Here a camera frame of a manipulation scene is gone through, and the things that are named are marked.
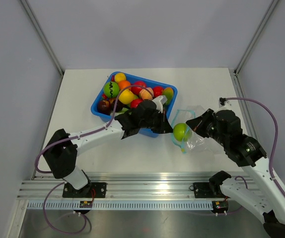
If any blue plastic bin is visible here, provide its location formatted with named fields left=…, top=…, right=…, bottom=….
left=90, top=71, right=178, bottom=139

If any striped green watermelon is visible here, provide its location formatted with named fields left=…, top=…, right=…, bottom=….
left=103, top=81, right=120, bottom=98

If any red tomato right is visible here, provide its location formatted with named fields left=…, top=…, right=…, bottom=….
left=152, top=86, right=164, bottom=98

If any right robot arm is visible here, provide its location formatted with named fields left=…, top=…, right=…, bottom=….
left=186, top=109, right=285, bottom=238

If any yellow lemon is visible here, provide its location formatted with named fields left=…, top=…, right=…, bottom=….
left=114, top=72, right=127, bottom=84

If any left aluminium frame post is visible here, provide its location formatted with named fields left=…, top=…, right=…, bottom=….
left=18, top=0, right=65, bottom=78

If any purple cable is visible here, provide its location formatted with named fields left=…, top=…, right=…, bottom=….
left=34, top=85, right=154, bottom=234
left=219, top=97, right=285, bottom=216

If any clear zip top bag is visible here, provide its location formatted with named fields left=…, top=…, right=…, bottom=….
left=171, top=105, right=223, bottom=155

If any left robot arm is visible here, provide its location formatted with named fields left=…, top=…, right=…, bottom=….
left=42, top=96, right=173, bottom=198

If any aluminium mounting rail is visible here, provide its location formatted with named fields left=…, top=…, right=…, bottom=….
left=17, top=172, right=262, bottom=201

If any orange fruit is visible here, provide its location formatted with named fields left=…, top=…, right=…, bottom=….
left=118, top=80, right=131, bottom=90

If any orange peach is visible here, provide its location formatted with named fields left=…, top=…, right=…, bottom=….
left=139, top=88, right=154, bottom=100

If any right aluminium frame post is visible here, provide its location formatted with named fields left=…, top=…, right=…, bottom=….
left=234, top=0, right=281, bottom=76

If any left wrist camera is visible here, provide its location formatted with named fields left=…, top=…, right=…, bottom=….
left=152, top=95, right=167, bottom=113

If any white slotted cable duct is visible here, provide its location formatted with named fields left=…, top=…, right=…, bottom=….
left=27, top=200, right=213, bottom=211

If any red tomato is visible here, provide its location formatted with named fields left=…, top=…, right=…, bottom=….
left=130, top=99, right=143, bottom=108
left=152, top=86, right=164, bottom=98

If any aluminium frame post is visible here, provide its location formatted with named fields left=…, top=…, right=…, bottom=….
left=234, top=0, right=281, bottom=76
left=18, top=0, right=65, bottom=78

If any dark red apple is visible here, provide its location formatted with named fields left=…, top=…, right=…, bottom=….
left=97, top=100, right=111, bottom=115

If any red tomato centre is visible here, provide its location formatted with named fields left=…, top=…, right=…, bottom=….
left=130, top=99, right=143, bottom=108

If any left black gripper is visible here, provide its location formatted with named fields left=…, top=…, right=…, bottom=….
left=140, top=110, right=173, bottom=134

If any red apple back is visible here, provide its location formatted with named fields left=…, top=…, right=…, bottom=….
left=131, top=81, right=146, bottom=96

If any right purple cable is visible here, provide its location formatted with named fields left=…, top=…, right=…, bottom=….
left=219, top=97, right=285, bottom=216

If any yellow apple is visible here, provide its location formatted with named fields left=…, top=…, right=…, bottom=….
left=118, top=89, right=135, bottom=105

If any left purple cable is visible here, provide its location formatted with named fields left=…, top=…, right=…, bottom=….
left=34, top=85, right=154, bottom=234

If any green apple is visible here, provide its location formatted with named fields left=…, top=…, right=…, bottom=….
left=173, top=123, right=192, bottom=142

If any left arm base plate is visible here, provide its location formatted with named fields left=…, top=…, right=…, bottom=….
left=62, top=182, right=107, bottom=198

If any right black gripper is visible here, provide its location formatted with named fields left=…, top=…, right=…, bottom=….
left=187, top=108, right=229, bottom=147

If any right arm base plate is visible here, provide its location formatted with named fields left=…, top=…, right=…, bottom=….
left=189, top=182, right=234, bottom=199

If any green lettuce leaf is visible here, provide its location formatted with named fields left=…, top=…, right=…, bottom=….
left=118, top=108, right=132, bottom=114

